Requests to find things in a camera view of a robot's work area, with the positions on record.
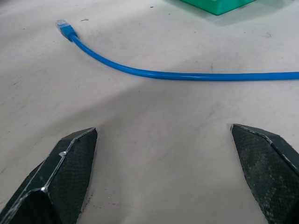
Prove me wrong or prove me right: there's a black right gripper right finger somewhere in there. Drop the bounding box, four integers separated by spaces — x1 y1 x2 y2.
229 123 299 224

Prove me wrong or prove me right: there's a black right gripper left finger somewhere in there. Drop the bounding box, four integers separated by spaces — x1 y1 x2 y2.
0 127 98 224

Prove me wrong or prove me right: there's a green plastic box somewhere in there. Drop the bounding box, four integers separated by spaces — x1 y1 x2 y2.
168 0 256 16

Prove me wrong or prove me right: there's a blue Ethernet cable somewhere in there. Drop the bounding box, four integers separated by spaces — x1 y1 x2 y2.
55 19 299 82

